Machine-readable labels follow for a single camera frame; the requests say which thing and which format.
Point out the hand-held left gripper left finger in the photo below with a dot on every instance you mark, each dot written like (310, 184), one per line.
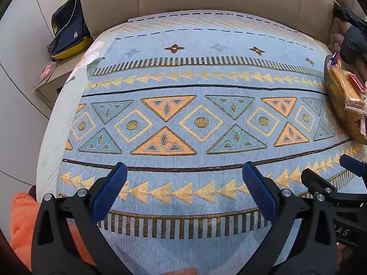
(110, 190)

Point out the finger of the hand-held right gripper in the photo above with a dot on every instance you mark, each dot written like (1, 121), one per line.
(354, 164)
(321, 184)

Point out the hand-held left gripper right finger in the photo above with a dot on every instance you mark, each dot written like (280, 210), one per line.
(259, 190)

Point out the gold ribbed bowl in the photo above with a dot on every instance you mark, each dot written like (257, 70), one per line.
(335, 103)

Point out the brown bread packet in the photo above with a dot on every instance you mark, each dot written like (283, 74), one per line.
(342, 83)

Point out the small red snack packet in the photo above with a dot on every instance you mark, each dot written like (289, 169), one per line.
(357, 81)

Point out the blue snack packet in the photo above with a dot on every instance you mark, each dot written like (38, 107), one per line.
(335, 58)

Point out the person's left hand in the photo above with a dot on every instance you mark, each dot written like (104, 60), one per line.
(180, 272)

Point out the blue patterned woven blanket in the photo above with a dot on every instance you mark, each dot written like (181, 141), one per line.
(200, 154)

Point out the person's orange pants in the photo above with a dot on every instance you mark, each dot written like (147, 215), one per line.
(25, 223)

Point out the beige nightstand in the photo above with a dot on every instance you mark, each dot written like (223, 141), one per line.
(57, 83)

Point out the pink beige cloth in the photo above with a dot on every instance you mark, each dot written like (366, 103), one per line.
(337, 38)

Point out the dark clothes pile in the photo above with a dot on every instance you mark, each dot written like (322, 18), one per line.
(354, 34)

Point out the small pink item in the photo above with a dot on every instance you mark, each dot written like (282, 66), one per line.
(48, 69)

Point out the white wardrobe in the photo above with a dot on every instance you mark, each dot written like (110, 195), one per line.
(23, 63)

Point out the navy and yellow backpack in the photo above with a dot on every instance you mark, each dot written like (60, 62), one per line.
(68, 28)

